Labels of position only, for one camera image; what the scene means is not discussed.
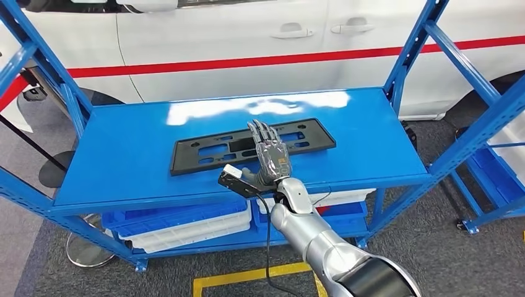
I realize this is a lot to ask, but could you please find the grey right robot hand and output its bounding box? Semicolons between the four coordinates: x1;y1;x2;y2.
241;119;293;186

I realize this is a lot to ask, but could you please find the black plastic plate frame part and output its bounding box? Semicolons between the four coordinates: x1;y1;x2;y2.
170;118;337;177

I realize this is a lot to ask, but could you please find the blue metal shelf rack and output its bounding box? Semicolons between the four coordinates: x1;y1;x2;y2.
0;0;525;273
449;131;525;235

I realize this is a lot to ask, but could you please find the blue plastic crate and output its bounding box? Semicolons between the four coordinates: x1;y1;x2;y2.
102;199;251;239
251;199;369;241

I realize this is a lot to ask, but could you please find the black ribbed object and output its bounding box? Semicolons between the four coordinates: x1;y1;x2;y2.
401;119;419;152

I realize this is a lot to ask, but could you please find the white car with red stripe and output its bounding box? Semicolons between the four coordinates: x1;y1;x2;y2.
0;0;525;134

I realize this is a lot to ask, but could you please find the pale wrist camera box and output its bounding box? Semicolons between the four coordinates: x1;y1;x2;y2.
217;163;277;200

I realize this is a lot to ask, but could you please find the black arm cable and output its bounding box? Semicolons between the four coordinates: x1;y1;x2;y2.
254;192;305;297

